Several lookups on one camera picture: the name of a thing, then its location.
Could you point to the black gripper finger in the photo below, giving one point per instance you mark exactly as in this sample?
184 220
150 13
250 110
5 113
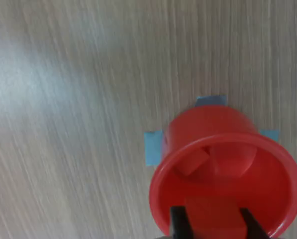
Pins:
180 224
252 225

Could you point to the red cube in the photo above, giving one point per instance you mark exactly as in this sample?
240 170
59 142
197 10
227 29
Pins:
191 161
213 216

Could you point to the blue tape piece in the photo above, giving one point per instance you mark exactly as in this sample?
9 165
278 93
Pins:
211 100
270 135
152 149

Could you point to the red plastic cup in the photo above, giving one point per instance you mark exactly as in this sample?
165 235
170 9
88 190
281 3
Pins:
213 124

